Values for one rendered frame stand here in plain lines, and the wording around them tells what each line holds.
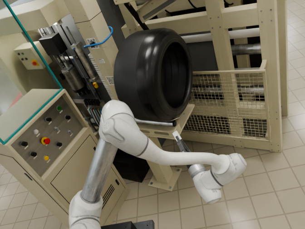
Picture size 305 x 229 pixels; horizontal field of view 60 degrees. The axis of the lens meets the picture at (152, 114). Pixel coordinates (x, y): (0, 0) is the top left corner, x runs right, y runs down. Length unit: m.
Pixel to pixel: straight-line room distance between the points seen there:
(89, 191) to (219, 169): 0.65
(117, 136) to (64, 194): 1.16
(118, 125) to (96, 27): 0.86
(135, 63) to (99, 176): 0.64
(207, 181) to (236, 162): 0.18
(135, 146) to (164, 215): 1.47
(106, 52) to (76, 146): 0.77
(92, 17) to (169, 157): 0.98
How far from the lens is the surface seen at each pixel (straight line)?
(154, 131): 1.87
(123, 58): 1.57
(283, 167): 2.58
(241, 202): 2.39
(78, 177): 2.16
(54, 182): 2.03
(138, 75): 1.48
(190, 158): 1.22
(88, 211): 1.46
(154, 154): 1.13
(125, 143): 1.04
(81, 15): 1.72
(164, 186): 2.61
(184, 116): 1.96
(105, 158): 1.28
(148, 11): 1.94
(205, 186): 1.38
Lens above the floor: 2.04
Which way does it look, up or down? 36 degrees down
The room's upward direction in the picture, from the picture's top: 23 degrees counter-clockwise
